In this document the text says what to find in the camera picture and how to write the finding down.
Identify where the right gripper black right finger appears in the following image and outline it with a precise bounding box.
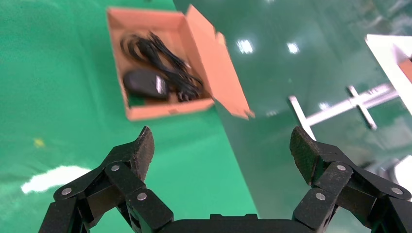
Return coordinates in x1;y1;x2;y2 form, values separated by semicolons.
289;126;412;233

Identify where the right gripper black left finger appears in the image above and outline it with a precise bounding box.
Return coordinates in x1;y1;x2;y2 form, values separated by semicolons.
38;126;175;233

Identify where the thin black USB cable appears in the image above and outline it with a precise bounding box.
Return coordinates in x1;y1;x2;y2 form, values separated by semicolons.
120;31;205;103

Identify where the open brown cardboard box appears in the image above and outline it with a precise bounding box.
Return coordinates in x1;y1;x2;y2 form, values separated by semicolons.
106;3;256;122

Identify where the small cardboard box with flap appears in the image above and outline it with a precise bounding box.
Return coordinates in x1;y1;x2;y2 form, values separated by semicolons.
397;56;412;83

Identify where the black oval device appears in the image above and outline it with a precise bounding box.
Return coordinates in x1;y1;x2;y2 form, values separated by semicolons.
123;68;170;100

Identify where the green table cloth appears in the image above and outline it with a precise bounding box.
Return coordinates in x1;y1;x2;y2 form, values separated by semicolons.
0;0;258;233

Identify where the white background table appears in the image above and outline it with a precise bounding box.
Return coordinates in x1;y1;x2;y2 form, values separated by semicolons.
288;33;412;141

